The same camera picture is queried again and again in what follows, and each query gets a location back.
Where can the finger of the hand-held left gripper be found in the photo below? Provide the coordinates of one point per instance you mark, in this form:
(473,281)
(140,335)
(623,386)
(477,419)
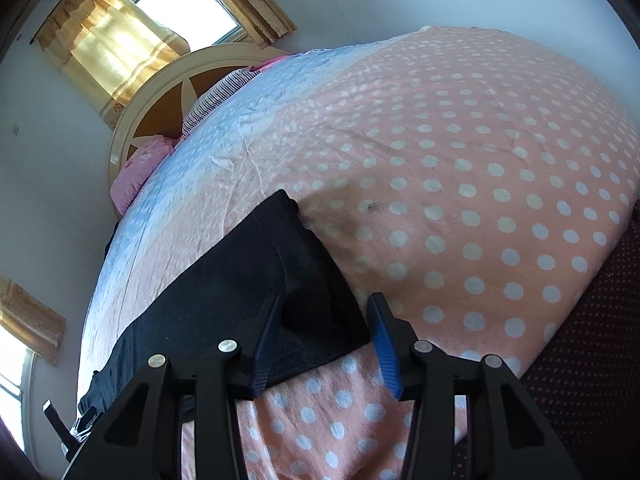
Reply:
(56,420)

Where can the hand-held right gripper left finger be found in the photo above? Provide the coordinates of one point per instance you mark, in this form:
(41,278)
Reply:
(262,355)

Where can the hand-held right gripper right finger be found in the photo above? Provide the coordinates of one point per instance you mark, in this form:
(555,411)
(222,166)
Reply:
(386,350)

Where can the polka dot bedsheet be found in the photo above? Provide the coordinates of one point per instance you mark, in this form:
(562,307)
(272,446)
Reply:
(450,160)

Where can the striped pillow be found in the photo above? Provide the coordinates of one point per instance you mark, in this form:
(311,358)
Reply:
(215,97)

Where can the yellow side window curtain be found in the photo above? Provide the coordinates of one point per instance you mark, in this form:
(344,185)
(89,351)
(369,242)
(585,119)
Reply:
(30,317)

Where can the wooden bed headboard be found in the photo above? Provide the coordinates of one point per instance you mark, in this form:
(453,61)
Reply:
(165,115)

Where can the narrow yellow curtain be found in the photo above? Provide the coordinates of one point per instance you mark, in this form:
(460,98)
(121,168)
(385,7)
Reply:
(250,0)

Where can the pink pillow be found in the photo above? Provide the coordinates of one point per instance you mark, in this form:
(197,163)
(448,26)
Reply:
(135,172)

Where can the wide yellow curtain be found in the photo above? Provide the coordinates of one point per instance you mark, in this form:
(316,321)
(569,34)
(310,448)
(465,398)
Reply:
(110,45)

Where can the black pants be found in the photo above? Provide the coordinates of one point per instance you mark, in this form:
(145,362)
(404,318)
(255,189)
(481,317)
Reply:
(225,280)

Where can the side window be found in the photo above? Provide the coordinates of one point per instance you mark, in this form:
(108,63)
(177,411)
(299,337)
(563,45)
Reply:
(12,370)

